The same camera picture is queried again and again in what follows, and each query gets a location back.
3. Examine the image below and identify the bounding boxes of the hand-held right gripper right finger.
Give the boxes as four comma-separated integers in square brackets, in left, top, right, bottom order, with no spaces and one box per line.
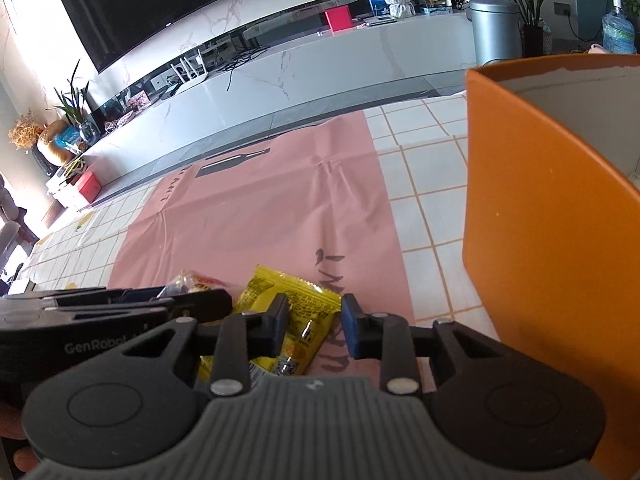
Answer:
[341,294,516,395]

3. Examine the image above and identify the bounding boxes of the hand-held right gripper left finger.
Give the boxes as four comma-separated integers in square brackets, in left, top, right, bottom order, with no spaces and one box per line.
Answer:
[120,294,292,397]

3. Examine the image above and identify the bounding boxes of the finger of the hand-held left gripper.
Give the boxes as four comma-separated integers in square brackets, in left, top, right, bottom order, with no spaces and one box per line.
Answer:
[45,290,234,324]
[0,287,167,311]

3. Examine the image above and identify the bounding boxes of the yellow snack packet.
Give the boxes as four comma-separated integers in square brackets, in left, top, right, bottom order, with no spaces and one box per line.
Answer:
[197,264,346,376]

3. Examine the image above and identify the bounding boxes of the small clear cookie packet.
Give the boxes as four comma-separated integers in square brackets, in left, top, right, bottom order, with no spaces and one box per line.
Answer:
[157,269,231,298]

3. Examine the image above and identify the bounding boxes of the orange cardboard box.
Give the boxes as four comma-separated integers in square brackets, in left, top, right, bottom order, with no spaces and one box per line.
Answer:
[462,52,640,480]

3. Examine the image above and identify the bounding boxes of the person's left hand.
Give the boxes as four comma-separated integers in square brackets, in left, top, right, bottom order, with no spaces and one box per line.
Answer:
[0,401,41,478]

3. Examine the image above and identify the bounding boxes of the red shoe box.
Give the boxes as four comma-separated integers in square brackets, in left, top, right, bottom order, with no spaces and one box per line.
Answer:
[75,170,103,206]

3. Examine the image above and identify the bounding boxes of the pink table mat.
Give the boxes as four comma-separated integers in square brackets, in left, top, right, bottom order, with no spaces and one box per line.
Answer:
[107,110,418,376]

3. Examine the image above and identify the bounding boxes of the yellow ceramic vase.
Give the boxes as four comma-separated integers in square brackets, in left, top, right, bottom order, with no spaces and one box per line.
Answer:
[37,120,76,166]

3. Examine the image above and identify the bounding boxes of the potted orchid plant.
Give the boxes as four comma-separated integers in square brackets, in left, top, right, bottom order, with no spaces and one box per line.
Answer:
[47,59,101,143]

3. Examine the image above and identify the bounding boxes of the dried yellow flowers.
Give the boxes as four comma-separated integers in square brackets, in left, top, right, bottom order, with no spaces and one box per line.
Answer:
[7,110,48,176]

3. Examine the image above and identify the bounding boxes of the white router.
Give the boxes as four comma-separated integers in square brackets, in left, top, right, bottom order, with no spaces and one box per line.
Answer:
[167,50,211,92]

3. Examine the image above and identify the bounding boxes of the white marble media console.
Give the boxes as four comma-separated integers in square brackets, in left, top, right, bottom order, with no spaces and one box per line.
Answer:
[47,10,478,211]

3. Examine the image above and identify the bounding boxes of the black television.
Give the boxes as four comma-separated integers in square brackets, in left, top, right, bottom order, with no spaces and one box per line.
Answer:
[60,0,273,73]

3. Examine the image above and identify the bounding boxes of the silver trash can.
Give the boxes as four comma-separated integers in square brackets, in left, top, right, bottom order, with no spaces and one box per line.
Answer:
[467,0,523,67]

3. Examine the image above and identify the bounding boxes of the potted snake plant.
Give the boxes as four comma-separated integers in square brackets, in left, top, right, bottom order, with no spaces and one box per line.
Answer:
[477,0,571,58]

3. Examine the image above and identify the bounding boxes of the blue water jug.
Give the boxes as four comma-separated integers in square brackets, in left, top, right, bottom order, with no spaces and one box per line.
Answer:
[601,0,638,56]

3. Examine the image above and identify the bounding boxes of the black cables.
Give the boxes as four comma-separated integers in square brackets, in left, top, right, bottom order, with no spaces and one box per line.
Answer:
[220,42,271,92]

